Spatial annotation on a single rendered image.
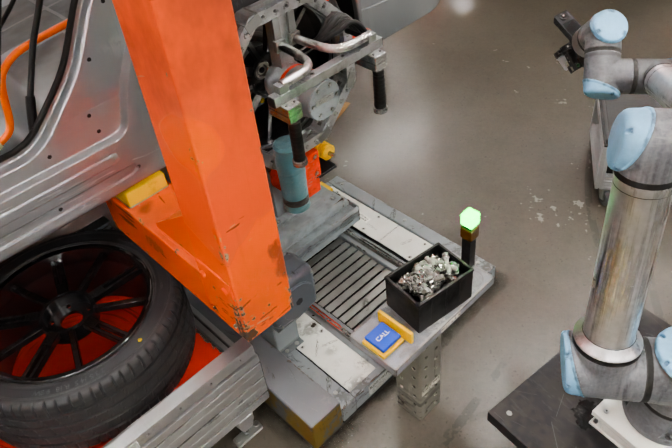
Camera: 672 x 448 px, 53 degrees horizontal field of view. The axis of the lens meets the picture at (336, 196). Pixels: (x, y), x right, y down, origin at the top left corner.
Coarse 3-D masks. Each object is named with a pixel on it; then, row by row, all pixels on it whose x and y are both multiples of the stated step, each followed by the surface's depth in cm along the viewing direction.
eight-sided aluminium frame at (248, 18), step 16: (272, 0) 192; (288, 0) 191; (304, 0) 195; (320, 0) 200; (240, 16) 186; (256, 16) 185; (272, 16) 189; (240, 32) 184; (352, 64) 223; (336, 80) 227; (352, 80) 226; (336, 112) 227; (320, 128) 227; (304, 144) 223; (272, 160) 215
